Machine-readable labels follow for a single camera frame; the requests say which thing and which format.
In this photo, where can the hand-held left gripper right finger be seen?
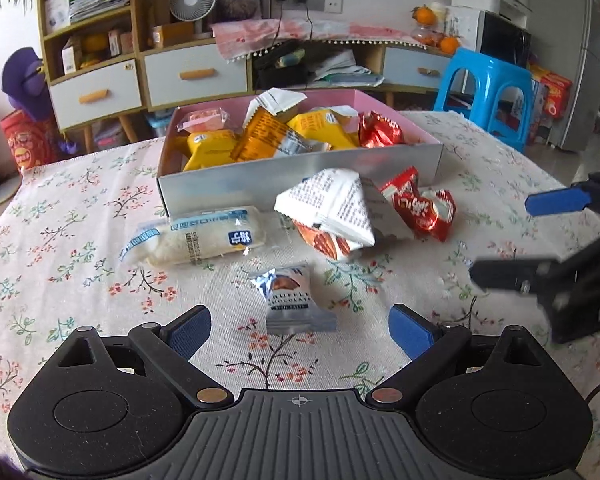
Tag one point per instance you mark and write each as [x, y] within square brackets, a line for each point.
[410, 332]

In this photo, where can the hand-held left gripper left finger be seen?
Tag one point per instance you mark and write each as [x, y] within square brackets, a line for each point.
[190, 330]

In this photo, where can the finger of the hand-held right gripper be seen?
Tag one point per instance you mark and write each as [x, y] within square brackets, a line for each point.
[555, 201]
[505, 274]

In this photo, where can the silver chocolate packet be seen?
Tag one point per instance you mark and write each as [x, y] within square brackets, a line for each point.
[292, 300]

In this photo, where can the pink cardboard box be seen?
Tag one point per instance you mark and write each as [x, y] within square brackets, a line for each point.
[280, 180]

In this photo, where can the red snack packet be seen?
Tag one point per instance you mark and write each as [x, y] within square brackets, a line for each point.
[425, 215]
[380, 130]

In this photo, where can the orange and white snack packet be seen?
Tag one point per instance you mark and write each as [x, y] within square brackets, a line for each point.
[265, 135]

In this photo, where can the pink snack packet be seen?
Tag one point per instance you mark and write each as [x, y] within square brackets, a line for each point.
[205, 120]

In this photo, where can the yellow snack packet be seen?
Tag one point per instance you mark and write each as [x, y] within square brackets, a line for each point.
[210, 150]
[325, 127]

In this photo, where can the white blue bread packet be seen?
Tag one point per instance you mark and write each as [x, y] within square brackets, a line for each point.
[195, 237]

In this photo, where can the red snack carton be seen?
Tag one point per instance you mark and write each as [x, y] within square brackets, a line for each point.
[552, 92]

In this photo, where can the blue plastic stool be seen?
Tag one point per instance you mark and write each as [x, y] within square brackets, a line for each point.
[485, 80]

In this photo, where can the floral tablecloth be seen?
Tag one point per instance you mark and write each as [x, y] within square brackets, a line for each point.
[80, 240]

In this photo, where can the grey refrigerator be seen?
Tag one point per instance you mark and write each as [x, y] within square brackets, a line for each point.
[582, 60]

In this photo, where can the white printed snack packet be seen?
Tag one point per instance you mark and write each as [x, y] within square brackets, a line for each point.
[330, 200]

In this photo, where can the white microwave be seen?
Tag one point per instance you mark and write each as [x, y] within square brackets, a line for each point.
[500, 35]

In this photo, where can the orange fruit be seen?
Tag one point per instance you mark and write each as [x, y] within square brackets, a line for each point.
[424, 15]
[449, 45]

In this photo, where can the clear bin with blue lid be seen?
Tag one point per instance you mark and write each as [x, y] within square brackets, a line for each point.
[157, 124]

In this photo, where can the clear storage bin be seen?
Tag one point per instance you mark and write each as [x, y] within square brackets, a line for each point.
[111, 135]

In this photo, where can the round white board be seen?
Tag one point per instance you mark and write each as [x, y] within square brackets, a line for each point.
[0, 192]

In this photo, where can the pile of white bags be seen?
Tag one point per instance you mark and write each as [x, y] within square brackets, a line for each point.
[347, 70]

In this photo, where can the red gift bag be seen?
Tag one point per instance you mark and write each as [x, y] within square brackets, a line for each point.
[27, 142]

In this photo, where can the low wooden cabinet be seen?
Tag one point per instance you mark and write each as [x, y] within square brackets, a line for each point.
[250, 75]

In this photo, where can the black case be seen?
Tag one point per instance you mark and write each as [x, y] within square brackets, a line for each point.
[280, 67]

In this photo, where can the pink cherry-print cloth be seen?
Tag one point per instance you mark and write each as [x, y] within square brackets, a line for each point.
[330, 32]

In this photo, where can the purple plush hat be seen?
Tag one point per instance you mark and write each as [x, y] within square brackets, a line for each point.
[25, 85]

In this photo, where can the brown cardboard box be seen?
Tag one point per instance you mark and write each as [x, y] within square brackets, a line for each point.
[172, 35]

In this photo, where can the small white box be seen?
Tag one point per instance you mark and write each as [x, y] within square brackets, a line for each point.
[69, 55]

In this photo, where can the wooden shelf cabinet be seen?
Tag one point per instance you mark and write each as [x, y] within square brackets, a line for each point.
[135, 10]

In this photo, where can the stack of papers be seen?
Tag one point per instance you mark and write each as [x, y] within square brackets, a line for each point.
[100, 2]

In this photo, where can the white carton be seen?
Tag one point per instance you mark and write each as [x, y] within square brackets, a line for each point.
[56, 10]

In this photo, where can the wall socket strip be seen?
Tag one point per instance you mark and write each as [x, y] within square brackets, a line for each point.
[310, 2]

